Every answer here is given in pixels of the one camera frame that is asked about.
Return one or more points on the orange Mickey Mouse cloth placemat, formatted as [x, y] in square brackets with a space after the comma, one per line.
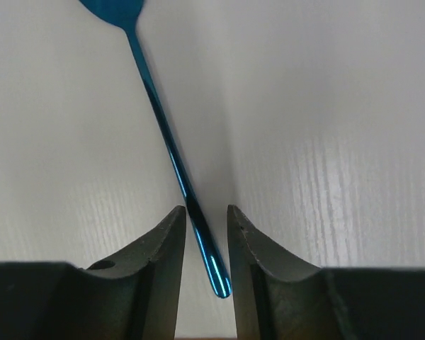
[205, 338]

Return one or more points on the blue metallic spoon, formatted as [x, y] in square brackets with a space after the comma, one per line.
[124, 15]

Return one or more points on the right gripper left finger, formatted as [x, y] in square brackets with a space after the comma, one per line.
[131, 294]

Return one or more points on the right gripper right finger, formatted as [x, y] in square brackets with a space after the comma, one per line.
[278, 295]

